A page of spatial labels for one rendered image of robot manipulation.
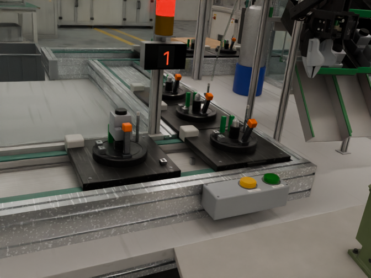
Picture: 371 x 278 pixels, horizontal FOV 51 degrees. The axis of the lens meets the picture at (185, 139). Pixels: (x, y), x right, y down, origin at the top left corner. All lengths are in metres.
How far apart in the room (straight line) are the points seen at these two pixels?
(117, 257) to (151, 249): 0.08
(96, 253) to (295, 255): 0.44
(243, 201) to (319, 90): 0.54
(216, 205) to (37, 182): 0.44
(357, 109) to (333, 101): 0.11
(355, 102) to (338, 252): 0.59
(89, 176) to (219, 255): 0.34
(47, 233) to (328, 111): 0.89
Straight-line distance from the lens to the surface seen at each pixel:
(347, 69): 1.22
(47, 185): 1.01
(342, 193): 1.26
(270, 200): 0.99
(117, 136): 0.97
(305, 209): 1.12
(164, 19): 1.07
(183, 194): 0.93
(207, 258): 0.88
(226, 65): 2.48
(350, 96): 1.41
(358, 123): 1.38
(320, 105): 1.30
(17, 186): 1.02
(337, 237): 1.05
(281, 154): 1.14
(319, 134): 1.25
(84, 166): 0.97
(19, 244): 0.89
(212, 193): 0.91
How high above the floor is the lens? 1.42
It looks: 23 degrees down
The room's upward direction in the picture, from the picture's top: 5 degrees clockwise
